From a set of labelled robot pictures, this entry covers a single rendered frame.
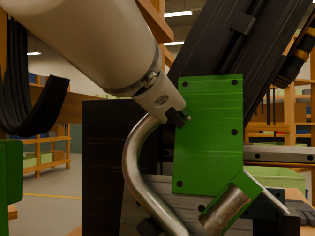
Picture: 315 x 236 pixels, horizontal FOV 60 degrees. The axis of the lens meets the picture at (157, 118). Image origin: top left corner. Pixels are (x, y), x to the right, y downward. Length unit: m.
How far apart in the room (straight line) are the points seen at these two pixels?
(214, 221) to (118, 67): 0.27
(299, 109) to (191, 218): 3.02
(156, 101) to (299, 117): 3.12
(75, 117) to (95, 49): 0.61
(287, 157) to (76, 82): 10.73
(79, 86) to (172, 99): 10.72
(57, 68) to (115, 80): 11.43
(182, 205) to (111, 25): 0.34
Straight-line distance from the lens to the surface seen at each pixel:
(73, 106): 0.82
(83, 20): 0.21
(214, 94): 0.49
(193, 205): 0.48
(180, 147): 0.47
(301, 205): 1.01
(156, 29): 0.96
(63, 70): 11.54
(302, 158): 0.59
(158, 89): 0.32
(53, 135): 6.96
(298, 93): 9.25
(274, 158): 0.59
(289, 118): 3.10
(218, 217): 0.42
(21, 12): 0.21
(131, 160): 0.46
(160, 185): 0.50
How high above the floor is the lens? 1.19
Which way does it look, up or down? 1 degrees up
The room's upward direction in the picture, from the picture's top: straight up
